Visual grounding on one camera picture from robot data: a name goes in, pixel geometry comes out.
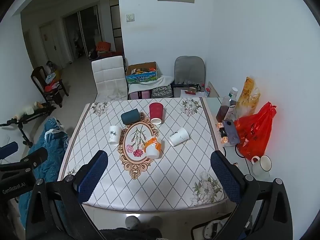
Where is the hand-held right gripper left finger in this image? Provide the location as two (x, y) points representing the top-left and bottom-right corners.
(25, 150), (109, 240)

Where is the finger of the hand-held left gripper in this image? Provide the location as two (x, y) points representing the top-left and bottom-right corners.
(0, 147), (48, 173)
(0, 141), (19, 159)

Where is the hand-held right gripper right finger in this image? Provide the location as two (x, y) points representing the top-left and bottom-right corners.
(210, 151), (293, 240)

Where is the white cup with plant print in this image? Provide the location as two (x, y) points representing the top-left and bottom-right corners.
(108, 125), (122, 146)

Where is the plain white cup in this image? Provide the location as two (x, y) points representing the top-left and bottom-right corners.
(167, 127), (189, 147)

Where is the orange and white cup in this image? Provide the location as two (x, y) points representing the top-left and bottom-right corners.
(144, 136), (162, 159)

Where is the teal cup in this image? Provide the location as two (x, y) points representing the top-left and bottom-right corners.
(121, 108), (140, 125)

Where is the red cup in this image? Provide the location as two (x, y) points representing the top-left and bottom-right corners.
(149, 102), (164, 125)

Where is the blue quilted blanket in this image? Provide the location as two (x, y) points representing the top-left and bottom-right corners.
(19, 117), (69, 233)

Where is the black metal stand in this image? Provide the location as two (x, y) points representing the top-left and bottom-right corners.
(0, 102), (57, 148)

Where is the white enamel mug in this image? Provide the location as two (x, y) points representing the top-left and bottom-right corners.
(251, 155), (272, 177)

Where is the grey smartphone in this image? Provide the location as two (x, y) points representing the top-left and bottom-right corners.
(222, 119), (240, 145)

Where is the floral diamond-pattern tablecloth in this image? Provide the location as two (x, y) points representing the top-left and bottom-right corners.
(57, 97), (229, 212)

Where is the red plastic bag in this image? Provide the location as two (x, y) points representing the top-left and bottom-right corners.
(234, 102), (277, 160)

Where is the round metal device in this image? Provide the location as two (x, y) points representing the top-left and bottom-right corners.
(191, 219), (250, 240)

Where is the person's grey slipper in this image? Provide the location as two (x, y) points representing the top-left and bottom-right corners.
(146, 215), (163, 229)
(125, 215), (141, 229)

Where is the bottle of brown liquid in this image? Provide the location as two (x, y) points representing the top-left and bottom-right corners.
(216, 87), (238, 123)

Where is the person's dark fuzzy clothing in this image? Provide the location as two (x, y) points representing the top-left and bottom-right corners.
(99, 227), (163, 240)

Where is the pile of clothes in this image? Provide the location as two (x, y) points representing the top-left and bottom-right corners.
(45, 61), (63, 92)

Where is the dark wooden chair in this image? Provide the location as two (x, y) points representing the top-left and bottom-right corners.
(31, 66), (69, 108)

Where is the yellow plastic bag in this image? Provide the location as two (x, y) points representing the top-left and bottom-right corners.
(236, 77), (260, 118)

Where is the pink box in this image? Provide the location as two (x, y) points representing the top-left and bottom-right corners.
(129, 91), (152, 100)

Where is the white padded chair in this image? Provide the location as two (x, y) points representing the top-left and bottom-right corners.
(91, 56), (128, 102)

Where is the black umbrella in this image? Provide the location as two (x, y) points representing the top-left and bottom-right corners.
(172, 83), (201, 92)

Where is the black and white patterned bag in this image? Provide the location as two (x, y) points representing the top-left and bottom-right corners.
(151, 85), (173, 98)

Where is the printed cardboard box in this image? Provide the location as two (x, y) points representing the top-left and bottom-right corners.
(125, 61), (160, 84)

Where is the grey cushioned chair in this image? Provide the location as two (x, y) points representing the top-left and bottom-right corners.
(174, 56), (206, 98)

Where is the white cloth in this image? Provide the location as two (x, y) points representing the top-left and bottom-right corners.
(128, 75), (174, 94)

